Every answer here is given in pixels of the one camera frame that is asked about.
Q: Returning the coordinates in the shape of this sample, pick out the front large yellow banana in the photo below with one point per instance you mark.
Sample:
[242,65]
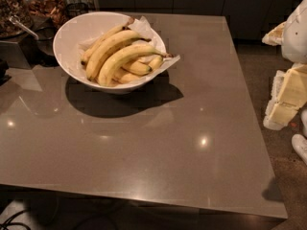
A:
[122,57]

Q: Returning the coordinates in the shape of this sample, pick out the back yellow banana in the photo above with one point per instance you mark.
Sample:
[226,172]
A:
[99,42]

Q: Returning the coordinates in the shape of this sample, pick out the white ceramic bowl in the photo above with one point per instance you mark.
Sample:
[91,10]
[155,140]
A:
[76,35]

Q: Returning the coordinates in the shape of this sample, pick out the white paper liner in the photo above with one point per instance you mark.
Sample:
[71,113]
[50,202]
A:
[143,27]

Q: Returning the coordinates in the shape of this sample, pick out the glass jar of dried fruit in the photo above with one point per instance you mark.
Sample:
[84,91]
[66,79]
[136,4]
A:
[53,9]

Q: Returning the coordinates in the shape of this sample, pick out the small yellow banana bottom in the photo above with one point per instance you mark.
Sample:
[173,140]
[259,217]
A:
[124,76]

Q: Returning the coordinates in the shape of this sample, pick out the metal scoop handle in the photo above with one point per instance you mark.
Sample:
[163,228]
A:
[16,22]

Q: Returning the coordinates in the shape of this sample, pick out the middle large yellow banana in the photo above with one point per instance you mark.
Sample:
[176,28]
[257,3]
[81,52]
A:
[94,58]

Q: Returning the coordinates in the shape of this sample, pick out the glass jar of granola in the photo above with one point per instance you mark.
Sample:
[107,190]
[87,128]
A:
[17,9]

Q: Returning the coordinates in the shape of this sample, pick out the small yellow banana right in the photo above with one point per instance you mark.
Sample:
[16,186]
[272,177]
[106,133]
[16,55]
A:
[156,62]

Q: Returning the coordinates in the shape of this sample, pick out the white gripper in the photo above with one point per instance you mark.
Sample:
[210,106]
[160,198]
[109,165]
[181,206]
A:
[295,33]

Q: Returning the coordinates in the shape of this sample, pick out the large yellow banana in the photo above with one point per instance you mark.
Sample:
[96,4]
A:
[94,58]
[122,57]

